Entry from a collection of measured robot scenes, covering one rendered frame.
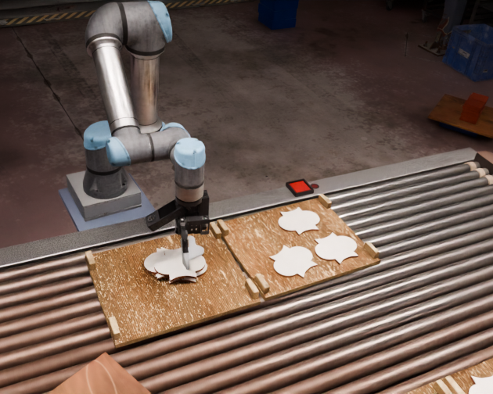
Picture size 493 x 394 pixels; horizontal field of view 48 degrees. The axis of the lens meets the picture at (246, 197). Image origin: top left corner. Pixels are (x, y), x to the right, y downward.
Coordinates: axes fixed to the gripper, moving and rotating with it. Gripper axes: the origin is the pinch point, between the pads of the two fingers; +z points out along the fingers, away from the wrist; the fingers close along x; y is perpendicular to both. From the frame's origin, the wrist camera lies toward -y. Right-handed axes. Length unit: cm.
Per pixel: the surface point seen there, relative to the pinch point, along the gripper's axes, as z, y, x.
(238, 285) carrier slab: 7.8, 15.3, -8.4
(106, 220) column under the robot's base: 14.5, -19.3, 34.8
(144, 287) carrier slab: 7.8, -10.8, -4.4
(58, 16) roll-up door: 97, -49, 468
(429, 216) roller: 10, 91, 15
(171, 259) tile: 4.5, -2.2, 2.2
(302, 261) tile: 7.0, 36.7, -2.7
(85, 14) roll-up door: 98, -22, 476
